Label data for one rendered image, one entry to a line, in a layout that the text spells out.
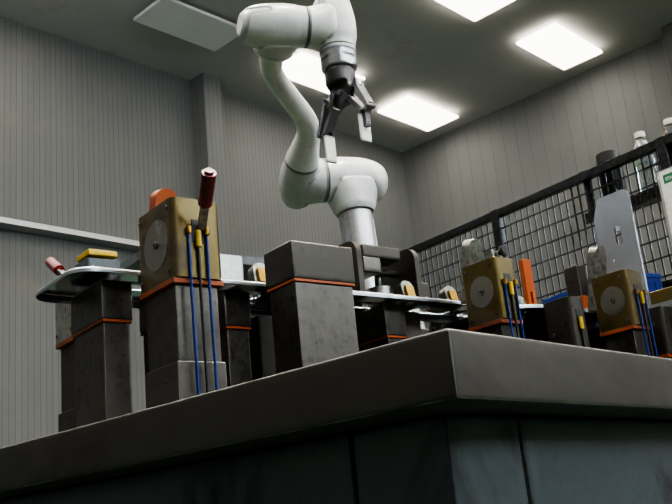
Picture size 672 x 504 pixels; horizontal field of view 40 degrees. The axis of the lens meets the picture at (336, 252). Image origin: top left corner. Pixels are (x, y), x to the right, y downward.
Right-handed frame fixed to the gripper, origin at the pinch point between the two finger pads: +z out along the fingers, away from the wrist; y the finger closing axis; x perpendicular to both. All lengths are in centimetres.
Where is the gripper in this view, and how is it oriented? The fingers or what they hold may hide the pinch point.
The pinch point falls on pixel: (348, 148)
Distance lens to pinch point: 221.1
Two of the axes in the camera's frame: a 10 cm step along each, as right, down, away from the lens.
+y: 6.0, -2.8, -7.5
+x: 7.9, 1.0, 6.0
